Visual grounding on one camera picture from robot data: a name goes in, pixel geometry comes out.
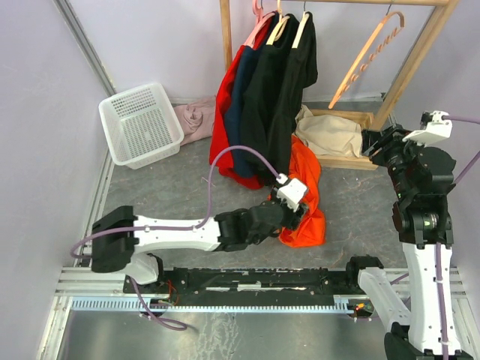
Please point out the black t shirt left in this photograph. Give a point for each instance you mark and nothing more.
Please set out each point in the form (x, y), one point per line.
(257, 126)

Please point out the peach hanger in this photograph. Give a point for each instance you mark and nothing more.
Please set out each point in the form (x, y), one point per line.
(371, 49)

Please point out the beige cloth in rack base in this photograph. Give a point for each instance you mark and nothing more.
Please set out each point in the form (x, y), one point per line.
(329, 134)

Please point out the orange t shirt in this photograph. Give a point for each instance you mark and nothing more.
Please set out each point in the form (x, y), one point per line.
(304, 166)

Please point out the cream hanger right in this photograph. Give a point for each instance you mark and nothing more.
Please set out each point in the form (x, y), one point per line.
(306, 18)

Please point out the pink hanger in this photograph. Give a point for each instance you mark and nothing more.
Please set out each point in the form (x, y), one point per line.
(261, 28)

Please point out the aluminium frame rail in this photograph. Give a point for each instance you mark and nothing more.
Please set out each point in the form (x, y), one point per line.
(118, 292)

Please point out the pink cloth on floor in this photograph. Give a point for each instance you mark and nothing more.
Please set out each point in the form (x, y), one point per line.
(196, 119)

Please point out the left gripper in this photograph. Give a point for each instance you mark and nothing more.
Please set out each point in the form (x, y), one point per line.
(294, 218)

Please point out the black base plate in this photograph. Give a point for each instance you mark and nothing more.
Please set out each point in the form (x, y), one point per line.
(252, 286)

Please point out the red t shirt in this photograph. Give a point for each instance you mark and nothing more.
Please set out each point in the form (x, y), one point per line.
(219, 140)

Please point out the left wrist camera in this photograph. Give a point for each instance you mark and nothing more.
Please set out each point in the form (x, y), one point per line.
(288, 191)

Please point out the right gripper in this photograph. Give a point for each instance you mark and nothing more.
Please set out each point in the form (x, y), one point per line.
(388, 139)

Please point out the wooden clothes rack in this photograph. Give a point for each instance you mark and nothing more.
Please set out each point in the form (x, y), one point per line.
(434, 24)

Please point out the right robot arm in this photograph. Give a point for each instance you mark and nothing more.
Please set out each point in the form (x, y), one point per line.
(422, 177)

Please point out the black t shirt right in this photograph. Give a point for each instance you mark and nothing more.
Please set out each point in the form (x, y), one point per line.
(300, 73)

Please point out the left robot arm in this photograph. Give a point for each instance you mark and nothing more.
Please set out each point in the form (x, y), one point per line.
(126, 243)

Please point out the cream hanger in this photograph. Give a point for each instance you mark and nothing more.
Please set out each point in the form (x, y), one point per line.
(278, 30)
(306, 18)

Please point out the corner aluminium profile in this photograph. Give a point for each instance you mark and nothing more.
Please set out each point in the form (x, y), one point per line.
(69, 15)

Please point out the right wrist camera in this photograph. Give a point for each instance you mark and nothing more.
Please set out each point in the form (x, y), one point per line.
(435, 127)

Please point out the black t shirt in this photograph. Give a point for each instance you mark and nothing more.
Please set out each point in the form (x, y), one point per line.
(257, 126)
(300, 73)

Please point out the white plastic basket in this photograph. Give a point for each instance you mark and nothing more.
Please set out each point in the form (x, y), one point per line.
(140, 126)

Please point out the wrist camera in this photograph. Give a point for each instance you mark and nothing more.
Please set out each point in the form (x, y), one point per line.
(435, 127)
(288, 191)

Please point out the cream hanger left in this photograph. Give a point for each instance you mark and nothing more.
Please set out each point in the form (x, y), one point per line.
(278, 30)

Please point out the navy blue t shirt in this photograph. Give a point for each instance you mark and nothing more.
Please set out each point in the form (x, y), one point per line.
(232, 119)

